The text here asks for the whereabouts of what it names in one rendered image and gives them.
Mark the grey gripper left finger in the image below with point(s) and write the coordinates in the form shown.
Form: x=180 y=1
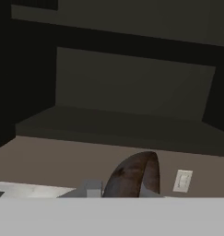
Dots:
x=92 y=190

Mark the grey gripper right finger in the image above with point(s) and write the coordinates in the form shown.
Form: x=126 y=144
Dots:
x=147 y=194

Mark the brown rusty pot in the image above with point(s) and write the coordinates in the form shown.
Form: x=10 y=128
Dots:
x=132 y=175

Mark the dark cabinet door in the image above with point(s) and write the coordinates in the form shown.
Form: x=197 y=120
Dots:
x=132 y=83

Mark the white wall socket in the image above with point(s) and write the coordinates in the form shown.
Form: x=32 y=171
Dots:
x=182 y=181

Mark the dark wall cabinet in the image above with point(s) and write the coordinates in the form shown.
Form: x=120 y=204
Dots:
x=30 y=76

